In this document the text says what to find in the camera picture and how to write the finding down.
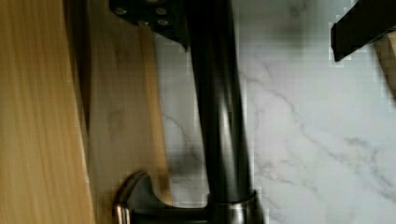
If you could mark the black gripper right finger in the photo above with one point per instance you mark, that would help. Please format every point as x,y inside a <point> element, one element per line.
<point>363,24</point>

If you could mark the bamboo drawer unit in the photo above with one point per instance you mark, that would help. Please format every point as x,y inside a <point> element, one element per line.
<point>80,111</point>

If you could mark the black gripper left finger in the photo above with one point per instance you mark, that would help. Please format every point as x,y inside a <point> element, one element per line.
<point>164,17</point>

